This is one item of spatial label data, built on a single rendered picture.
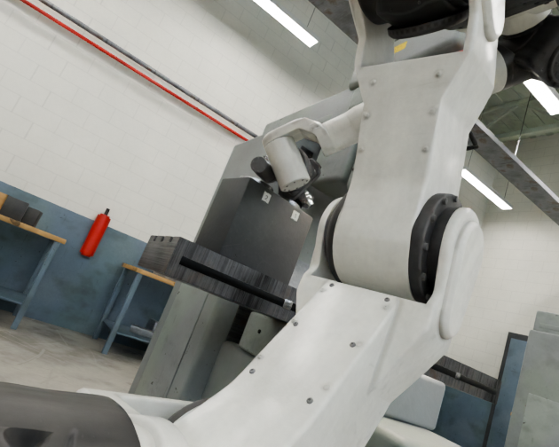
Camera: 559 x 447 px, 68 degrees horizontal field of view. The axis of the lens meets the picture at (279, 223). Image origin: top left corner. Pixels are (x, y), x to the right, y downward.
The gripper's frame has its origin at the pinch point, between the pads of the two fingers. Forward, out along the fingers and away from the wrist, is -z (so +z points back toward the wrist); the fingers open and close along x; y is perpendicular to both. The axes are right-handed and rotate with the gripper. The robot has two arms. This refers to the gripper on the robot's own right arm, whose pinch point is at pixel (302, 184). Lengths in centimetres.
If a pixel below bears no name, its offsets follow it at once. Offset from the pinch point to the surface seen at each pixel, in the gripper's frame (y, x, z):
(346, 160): 2.8, 17.0, -27.7
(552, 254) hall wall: -211, 259, -701
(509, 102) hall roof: 30, 420, -707
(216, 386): -21, -63, -24
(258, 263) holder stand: -10.1, -20.6, 12.8
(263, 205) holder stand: -1.3, -10.5, 14.5
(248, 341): -18, -44, -20
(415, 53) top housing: 10, 54, -19
